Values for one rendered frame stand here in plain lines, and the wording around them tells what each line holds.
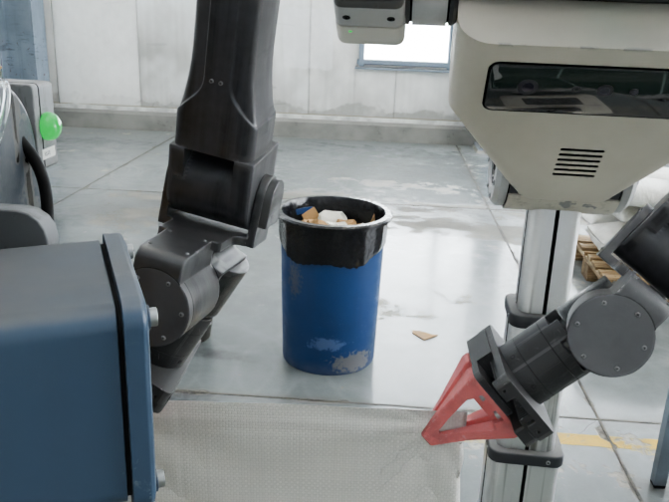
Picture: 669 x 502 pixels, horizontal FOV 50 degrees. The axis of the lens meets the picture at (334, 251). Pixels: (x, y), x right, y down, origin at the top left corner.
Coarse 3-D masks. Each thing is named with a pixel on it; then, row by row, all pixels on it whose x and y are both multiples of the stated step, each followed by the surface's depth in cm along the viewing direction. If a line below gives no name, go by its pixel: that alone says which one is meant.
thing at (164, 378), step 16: (208, 320) 59; (192, 336) 59; (160, 352) 58; (176, 352) 59; (192, 352) 64; (160, 368) 59; (176, 368) 60; (160, 384) 57; (176, 384) 58; (160, 400) 57
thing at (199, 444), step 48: (192, 432) 64; (240, 432) 64; (288, 432) 63; (336, 432) 63; (384, 432) 63; (192, 480) 65; (240, 480) 65; (288, 480) 65; (336, 480) 65; (384, 480) 65; (432, 480) 64
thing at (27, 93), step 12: (12, 84) 73; (24, 84) 73; (48, 84) 76; (24, 96) 73; (36, 96) 74; (48, 96) 77; (36, 108) 74; (48, 108) 77; (36, 120) 74; (36, 132) 74; (36, 144) 75; (48, 144) 77
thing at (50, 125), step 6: (48, 114) 75; (54, 114) 76; (42, 120) 75; (48, 120) 75; (54, 120) 76; (60, 120) 77; (42, 126) 75; (48, 126) 75; (54, 126) 75; (60, 126) 76; (42, 132) 75; (48, 132) 75; (54, 132) 76; (60, 132) 77; (48, 138) 76; (54, 138) 76
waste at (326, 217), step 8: (312, 208) 307; (304, 216) 306; (312, 216) 307; (320, 216) 306; (328, 216) 306; (336, 216) 306; (344, 216) 311; (328, 224) 286; (336, 224) 289; (344, 224) 290; (352, 224) 299
